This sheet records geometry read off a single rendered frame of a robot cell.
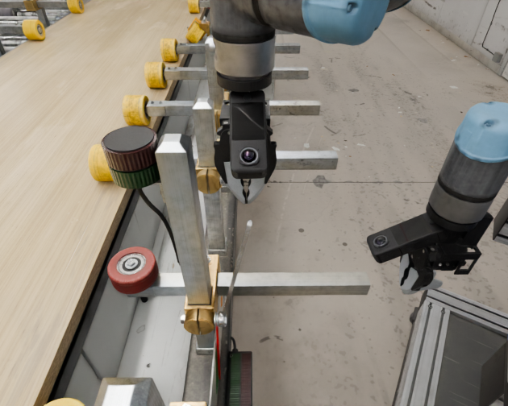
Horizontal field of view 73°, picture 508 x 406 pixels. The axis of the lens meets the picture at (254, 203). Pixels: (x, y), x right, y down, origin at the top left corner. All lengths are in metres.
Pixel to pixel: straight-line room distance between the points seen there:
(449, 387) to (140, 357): 0.96
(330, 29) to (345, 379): 1.33
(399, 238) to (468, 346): 0.94
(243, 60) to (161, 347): 0.64
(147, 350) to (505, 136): 0.76
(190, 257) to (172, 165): 0.16
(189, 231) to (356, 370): 1.18
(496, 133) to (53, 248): 0.69
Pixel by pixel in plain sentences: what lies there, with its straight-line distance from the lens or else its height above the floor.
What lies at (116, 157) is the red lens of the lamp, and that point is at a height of 1.17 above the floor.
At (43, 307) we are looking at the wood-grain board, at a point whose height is 0.90.
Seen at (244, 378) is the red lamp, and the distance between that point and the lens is 0.72.
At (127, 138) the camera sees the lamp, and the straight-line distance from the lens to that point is 0.41.
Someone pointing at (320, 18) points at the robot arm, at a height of 1.29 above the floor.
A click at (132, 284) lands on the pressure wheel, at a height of 0.90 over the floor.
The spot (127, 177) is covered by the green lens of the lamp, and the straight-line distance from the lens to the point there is 0.41.
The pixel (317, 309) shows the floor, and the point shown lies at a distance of 1.63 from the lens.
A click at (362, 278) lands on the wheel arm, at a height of 0.86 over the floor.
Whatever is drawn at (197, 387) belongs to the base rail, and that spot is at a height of 0.70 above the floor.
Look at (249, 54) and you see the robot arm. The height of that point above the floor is 1.24.
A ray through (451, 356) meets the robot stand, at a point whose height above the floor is 0.21.
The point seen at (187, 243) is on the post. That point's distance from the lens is 0.48.
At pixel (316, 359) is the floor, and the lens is 1.53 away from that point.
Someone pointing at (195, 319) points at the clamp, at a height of 0.87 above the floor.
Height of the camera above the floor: 1.37
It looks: 41 degrees down
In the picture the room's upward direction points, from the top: straight up
